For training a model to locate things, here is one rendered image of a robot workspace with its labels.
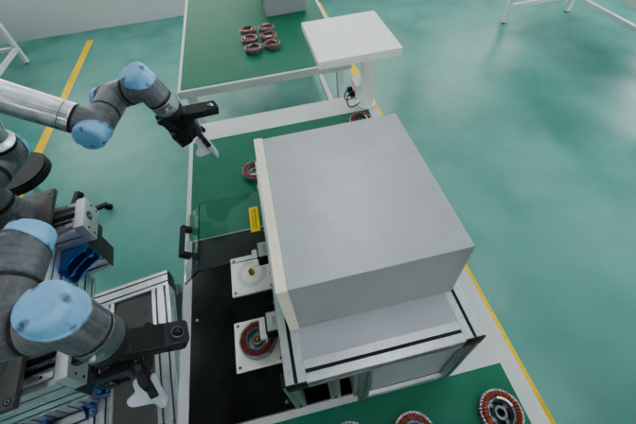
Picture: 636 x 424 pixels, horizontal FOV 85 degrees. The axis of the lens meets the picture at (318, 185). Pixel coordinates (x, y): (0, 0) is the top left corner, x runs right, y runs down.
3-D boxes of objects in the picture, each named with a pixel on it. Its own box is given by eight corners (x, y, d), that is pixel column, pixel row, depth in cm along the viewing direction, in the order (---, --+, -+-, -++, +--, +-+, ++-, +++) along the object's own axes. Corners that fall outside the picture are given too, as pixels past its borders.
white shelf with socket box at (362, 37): (324, 148, 170) (318, 62, 135) (309, 104, 194) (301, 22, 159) (392, 134, 173) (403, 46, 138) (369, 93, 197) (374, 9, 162)
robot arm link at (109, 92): (75, 106, 89) (111, 94, 86) (93, 81, 96) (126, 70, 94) (98, 129, 94) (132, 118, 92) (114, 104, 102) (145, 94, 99)
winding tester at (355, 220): (290, 331, 78) (274, 293, 63) (267, 188, 106) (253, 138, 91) (452, 291, 81) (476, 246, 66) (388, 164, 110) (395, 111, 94)
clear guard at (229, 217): (185, 285, 99) (177, 275, 95) (187, 219, 115) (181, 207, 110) (296, 259, 102) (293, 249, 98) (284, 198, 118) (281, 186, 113)
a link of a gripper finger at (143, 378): (152, 386, 66) (134, 349, 64) (162, 382, 66) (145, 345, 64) (147, 406, 61) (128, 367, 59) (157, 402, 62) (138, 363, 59)
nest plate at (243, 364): (238, 374, 105) (236, 373, 104) (235, 325, 114) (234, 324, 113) (286, 362, 106) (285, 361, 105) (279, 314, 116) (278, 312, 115)
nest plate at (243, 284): (233, 298, 120) (232, 297, 119) (231, 260, 130) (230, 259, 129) (275, 289, 122) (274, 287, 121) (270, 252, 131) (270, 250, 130)
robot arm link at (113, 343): (114, 299, 56) (113, 350, 51) (128, 310, 59) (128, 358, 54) (65, 317, 55) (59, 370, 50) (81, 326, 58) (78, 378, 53)
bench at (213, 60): (213, 175, 267) (176, 93, 211) (210, 58, 387) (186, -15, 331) (351, 148, 277) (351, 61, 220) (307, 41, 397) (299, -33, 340)
